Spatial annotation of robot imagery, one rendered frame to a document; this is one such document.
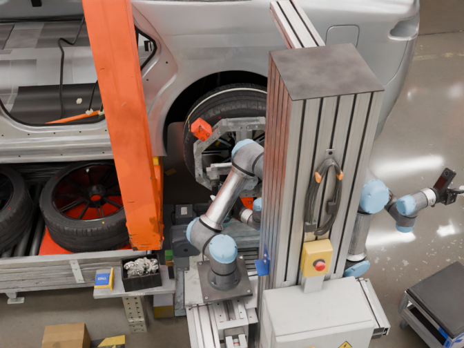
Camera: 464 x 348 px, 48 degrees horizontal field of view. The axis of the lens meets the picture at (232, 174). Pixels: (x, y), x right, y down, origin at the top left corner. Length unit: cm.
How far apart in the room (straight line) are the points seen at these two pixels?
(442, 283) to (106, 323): 196
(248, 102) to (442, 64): 331
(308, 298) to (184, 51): 144
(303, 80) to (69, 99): 245
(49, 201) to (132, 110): 124
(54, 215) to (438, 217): 261
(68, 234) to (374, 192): 189
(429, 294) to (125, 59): 204
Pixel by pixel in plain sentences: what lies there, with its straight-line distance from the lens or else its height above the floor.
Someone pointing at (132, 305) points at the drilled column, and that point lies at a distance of 304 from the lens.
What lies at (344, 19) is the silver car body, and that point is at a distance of 279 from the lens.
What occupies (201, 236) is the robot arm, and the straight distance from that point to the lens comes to 231.
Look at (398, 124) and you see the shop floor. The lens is 481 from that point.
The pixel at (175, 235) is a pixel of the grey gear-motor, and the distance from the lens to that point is 315.
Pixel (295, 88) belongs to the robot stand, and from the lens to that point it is 138.
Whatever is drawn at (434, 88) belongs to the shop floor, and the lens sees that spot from 540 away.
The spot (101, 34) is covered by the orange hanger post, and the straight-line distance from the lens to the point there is 213.
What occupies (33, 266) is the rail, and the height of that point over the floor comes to 35.
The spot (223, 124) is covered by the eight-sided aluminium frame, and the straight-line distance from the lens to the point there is 275.
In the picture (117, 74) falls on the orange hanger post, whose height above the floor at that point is 164.
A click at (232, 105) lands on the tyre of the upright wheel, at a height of 117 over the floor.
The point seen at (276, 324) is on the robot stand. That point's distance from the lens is 183.
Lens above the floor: 279
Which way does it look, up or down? 43 degrees down
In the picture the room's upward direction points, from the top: straight up
